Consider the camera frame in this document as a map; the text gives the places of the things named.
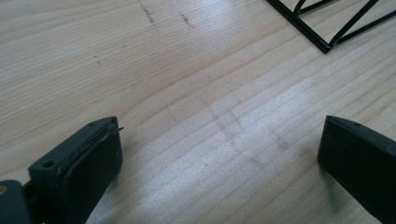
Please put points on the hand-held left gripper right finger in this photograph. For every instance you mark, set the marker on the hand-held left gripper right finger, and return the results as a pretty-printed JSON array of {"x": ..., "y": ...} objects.
[{"x": 361, "y": 158}]

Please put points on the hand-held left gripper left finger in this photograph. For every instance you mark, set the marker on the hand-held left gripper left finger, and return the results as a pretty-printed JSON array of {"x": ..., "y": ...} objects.
[{"x": 77, "y": 168}]

